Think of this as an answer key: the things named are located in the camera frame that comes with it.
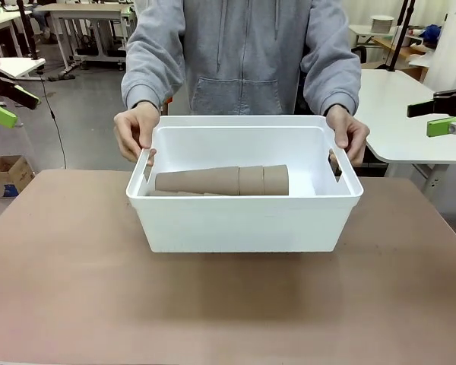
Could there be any white plastic basket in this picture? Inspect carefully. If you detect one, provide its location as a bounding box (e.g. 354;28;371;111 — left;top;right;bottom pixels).
125;115;365;254

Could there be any person's left forearm gray sleeve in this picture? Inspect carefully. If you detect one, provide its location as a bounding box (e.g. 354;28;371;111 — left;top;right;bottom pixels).
302;45;363;117

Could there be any person's right forearm gray sleeve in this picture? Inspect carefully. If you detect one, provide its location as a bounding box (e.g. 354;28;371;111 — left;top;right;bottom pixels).
120;45;178;112

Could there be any person's left hand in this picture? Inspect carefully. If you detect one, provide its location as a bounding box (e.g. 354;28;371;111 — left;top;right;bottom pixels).
325;104;371;168

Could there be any person's right hand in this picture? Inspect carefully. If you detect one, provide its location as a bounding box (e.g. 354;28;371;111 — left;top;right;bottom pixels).
113;101;161;167

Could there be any white table with pink cloth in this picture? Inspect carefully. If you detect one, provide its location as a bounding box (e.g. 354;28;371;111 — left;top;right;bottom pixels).
0;56;46;81

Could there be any white side table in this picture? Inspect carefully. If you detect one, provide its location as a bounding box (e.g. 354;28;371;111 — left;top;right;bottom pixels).
355;68;456;183

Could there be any open cardboard box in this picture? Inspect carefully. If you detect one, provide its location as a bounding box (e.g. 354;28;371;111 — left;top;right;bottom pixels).
0;154;36;200

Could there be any black tripod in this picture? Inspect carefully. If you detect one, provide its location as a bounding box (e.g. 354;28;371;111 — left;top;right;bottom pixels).
385;0;417;72

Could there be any blue cloth bundle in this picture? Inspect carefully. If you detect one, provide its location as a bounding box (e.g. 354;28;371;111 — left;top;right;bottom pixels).
419;24;443;43

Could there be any seated background person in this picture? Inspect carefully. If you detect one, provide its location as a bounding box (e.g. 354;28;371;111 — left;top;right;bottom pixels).
30;0;60;43

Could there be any white background table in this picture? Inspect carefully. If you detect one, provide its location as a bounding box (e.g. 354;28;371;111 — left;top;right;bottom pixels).
0;9;33;58

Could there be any gray round container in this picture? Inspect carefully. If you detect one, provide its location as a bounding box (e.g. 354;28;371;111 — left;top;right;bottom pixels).
370;14;395;33

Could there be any gray background desk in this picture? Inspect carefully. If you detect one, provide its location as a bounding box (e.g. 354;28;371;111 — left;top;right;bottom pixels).
32;2;136;79

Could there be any white table with round container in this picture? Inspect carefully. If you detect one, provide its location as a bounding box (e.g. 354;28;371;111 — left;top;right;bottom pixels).
348;23;429;49

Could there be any person in gray hoodie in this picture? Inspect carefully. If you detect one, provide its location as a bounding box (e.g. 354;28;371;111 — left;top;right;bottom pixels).
120;0;363;117

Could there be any black camera stand pole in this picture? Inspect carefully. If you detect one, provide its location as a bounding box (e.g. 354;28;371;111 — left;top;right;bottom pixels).
14;0;41;61

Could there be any thin black cable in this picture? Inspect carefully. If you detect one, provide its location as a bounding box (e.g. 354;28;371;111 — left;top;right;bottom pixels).
40;70;67;170

